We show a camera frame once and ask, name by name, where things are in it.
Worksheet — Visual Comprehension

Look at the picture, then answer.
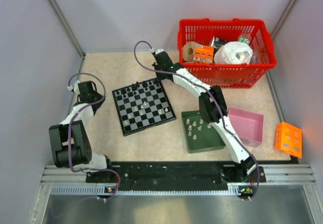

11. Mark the black and grey chessboard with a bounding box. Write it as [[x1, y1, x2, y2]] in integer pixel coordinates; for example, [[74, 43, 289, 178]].
[[112, 78, 176, 136]]

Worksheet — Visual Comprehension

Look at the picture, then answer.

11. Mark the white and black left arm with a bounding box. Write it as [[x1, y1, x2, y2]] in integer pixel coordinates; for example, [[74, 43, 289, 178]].
[[48, 81, 115, 182]]

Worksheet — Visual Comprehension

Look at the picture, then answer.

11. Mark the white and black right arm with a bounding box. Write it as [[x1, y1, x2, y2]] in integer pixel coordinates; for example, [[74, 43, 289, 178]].
[[150, 49, 260, 182]]

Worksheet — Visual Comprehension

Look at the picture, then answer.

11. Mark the brown tape roll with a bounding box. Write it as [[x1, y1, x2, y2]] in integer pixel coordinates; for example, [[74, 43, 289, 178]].
[[182, 41, 197, 62]]

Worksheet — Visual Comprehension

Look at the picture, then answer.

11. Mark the orange box in basket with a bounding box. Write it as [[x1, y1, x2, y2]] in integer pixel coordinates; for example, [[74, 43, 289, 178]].
[[193, 44, 214, 64]]

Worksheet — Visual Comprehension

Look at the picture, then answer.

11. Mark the dark snack packet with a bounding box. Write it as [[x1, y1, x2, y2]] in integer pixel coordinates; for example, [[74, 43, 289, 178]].
[[209, 36, 228, 49]]

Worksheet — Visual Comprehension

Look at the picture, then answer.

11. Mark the red plastic shopping basket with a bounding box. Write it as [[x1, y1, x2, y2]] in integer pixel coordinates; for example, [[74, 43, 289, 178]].
[[177, 19, 277, 88]]

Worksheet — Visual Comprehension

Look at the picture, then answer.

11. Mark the white plastic bag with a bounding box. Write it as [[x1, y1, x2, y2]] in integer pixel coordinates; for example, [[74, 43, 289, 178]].
[[213, 41, 253, 65]]

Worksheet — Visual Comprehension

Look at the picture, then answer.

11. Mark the green plastic tray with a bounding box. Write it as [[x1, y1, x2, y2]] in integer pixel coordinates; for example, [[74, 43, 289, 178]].
[[181, 110, 225, 154]]

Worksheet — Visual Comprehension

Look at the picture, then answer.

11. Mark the green patterned packet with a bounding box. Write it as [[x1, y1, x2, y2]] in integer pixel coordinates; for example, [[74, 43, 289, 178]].
[[237, 33, 252, 45]]

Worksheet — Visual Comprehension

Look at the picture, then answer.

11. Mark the pink plastic box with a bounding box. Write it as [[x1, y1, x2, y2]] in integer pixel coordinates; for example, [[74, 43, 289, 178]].
[[228, 107, 264, 147]]

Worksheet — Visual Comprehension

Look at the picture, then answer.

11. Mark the orange carton box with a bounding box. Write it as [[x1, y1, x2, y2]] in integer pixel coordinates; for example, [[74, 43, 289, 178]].
[[275, 122, 302, 158]]

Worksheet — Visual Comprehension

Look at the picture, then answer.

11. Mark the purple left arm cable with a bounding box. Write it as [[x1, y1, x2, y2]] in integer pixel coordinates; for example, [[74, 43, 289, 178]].
[[67, 72, 122, 202]]

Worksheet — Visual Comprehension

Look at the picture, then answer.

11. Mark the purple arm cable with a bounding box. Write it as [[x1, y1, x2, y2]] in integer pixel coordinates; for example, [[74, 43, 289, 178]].
[[133, 40, 260, 201], [67, 72, 122, 202]]

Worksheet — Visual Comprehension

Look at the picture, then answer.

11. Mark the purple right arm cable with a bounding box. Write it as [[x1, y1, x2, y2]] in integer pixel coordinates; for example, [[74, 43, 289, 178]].
[[133, 40, 260, 201]]

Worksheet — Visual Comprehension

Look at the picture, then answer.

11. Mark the aluminium frame rail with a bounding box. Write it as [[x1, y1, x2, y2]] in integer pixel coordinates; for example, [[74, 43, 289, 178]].
[[48, 0, 86, 58]]

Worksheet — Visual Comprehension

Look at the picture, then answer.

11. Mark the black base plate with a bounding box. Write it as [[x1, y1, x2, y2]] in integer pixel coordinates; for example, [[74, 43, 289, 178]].
[[85, 160, 265, 192]]

